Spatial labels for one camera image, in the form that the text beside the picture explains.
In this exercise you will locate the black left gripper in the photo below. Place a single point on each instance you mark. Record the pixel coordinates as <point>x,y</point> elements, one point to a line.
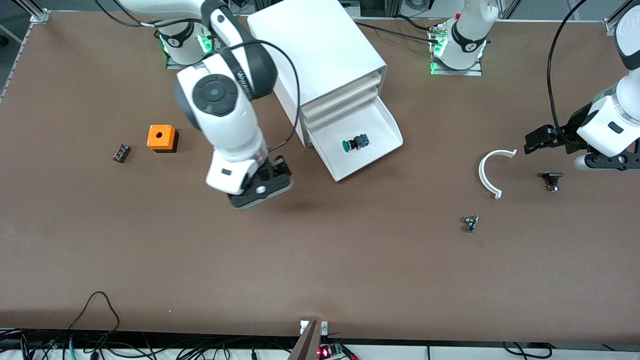
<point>573,128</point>

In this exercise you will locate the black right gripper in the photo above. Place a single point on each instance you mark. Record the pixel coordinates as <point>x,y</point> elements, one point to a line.
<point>270,171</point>

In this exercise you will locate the green push button blue block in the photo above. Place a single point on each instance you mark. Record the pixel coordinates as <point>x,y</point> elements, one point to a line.
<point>356,143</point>

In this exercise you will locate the white large cabinet drawer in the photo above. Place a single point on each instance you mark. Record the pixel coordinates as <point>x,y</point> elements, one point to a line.
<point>381,125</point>

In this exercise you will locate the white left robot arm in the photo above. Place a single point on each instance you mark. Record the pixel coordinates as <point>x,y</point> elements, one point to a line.
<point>607,127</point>

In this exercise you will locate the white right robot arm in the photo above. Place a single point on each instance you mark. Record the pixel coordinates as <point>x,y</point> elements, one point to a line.
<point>220,95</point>

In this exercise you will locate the white thin cabinet drawer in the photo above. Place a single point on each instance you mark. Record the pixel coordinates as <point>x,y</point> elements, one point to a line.
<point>345,89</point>
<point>345,103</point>

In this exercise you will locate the white drawer cabinet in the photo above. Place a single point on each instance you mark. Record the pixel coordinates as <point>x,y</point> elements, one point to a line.
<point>310,45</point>

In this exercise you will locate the white semicircular pipe clamp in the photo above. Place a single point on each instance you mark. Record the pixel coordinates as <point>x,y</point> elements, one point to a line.
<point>482,174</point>

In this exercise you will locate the chrome angle valve fitting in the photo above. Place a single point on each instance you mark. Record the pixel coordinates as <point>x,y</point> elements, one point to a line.
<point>471,222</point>

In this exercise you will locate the small black relay component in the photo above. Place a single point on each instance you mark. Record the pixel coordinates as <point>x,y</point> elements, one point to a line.
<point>121,153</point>

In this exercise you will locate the circuit board with red light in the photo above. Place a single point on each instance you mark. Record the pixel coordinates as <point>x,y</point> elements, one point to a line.
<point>330,351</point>

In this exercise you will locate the black switch with metal pins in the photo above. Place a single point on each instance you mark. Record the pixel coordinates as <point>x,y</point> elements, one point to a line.
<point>552,176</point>

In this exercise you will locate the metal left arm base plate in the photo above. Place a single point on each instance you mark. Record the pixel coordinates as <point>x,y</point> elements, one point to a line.
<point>457,72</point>

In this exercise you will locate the orange button enclosure box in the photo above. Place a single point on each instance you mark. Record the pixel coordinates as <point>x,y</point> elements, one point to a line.
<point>160,137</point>

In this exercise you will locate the aluminium corner bracket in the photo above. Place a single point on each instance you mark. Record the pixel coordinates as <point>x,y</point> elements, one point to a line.
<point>40,16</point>
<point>611,26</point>

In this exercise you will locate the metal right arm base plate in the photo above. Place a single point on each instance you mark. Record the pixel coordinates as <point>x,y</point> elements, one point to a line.
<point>172,65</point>

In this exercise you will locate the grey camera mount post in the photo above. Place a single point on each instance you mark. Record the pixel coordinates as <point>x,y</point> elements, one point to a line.
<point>307,345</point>

